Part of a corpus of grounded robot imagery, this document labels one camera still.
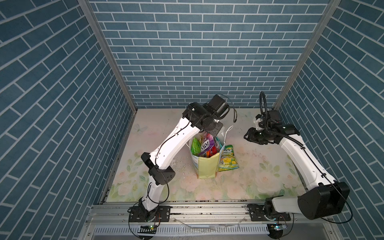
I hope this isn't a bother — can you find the aluminium mounting rail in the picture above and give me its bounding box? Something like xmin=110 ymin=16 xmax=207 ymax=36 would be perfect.
xmin=80 ymin=201 xmax=342 ymax=240

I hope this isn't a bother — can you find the white green paper bag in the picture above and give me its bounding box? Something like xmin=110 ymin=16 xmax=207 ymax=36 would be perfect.
xmin=187 ymin=126 xmax=233 ymax=179

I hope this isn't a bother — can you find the right black corrugated cable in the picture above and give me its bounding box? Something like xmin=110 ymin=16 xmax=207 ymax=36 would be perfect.
xmin=259 ymin=91 xmax=305 ymax=149

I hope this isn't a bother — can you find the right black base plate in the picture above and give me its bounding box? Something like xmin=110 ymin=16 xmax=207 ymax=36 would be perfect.
xmin=246 ymin=204 xmax=291 ymax=222

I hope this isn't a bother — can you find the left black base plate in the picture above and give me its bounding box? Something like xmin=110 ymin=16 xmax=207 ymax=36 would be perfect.
xmin=128 ymin=206 xmax=171 ymax=223

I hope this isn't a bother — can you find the bright green snack packet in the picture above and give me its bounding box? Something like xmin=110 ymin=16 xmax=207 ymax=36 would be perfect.
xmin=191 ymin=138 xmax=201 ymax=156

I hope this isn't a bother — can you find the floral table mat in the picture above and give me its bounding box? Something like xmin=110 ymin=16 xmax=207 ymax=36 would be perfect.
xmin=107 ymin=109 xmax=305 ymax=203

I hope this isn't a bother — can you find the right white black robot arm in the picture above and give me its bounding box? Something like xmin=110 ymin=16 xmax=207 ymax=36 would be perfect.
xmin=244 ymin=110 xmax=350 ymax=220

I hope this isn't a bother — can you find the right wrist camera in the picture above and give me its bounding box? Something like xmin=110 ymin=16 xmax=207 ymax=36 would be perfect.
xmin=254 ymin=114 xmax=266 ymax=131

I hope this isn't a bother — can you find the green yellow lemon candy bag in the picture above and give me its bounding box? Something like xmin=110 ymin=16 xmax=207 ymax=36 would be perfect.
xmin=218 ymin=145 xmax=239 ymax=172

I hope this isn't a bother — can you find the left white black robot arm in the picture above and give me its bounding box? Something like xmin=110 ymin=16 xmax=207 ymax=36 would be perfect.
xmin=139 ymin=95 xmax=231 ymax=213

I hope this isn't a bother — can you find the purple Fox's candy bag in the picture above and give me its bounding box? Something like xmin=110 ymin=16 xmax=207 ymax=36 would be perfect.
xmin=198 ymin=133 xmax=218 ymax=158

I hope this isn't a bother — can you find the teal Fox's candy bag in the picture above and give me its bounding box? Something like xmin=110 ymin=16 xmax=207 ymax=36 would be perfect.
xmin=214 ymin=137 xmax=223 ymax=153

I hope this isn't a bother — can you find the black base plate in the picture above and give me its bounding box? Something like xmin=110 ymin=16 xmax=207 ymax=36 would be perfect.
xmin=128 ymin=206 xmax=171 ymax=223
xmin=246 ymin=204 xmax=291 ymax=222

